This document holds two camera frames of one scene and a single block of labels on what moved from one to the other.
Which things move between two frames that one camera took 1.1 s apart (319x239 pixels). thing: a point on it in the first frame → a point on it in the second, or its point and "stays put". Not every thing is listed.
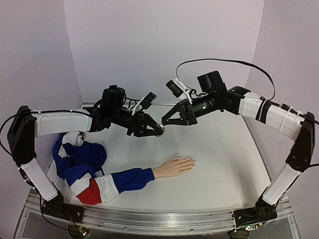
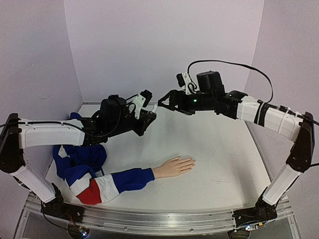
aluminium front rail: [157, 221] stays put
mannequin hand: [174, 166] stays put
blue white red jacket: [78, 162] stays put
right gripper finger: [180, 121] → [160, 103]
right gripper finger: [178, 108] → [173, 92]
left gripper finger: [158, 132] → [150, 119]
